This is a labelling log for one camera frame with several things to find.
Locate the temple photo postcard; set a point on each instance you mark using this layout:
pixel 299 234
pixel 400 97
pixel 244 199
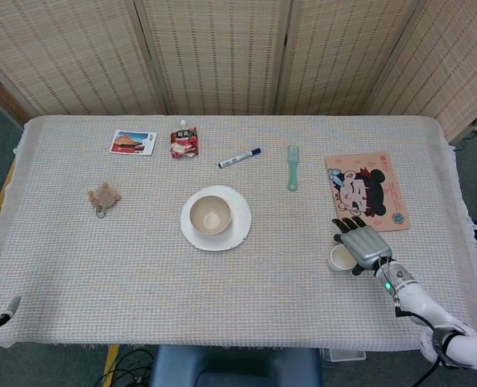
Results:
pixel 131 142

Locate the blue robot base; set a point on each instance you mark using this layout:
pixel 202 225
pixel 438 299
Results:
pixel 222 363

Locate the white paper cup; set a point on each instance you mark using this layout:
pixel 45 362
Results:
pixel 339 258

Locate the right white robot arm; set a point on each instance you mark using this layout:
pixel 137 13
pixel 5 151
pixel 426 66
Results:
pixel 420 302

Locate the blue capped white marker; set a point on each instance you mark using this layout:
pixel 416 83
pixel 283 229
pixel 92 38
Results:
pixel 238 158

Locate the beige plastic bowl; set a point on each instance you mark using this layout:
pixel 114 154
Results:
pixel 210 213

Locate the white paper plate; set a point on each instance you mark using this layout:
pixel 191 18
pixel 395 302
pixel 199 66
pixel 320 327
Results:
pixel 242 217

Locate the cartoon girl mouse pad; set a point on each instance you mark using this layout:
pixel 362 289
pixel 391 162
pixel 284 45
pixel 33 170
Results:
pixel 383 189

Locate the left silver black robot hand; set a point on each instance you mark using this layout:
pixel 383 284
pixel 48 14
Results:
pixel 13 306

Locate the woven bamboo screen panel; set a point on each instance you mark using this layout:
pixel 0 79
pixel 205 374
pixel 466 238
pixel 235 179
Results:
pixel 452 60
pixel 343 52
pixel 69 52
pixel 218 52

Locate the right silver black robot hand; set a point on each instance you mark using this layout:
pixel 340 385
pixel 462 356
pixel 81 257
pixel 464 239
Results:
pixel 365 244

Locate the red snack pouch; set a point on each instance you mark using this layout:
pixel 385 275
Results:
pixel 184 143

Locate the white woven tablecloth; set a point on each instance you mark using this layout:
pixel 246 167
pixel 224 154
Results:
pixel 262 290

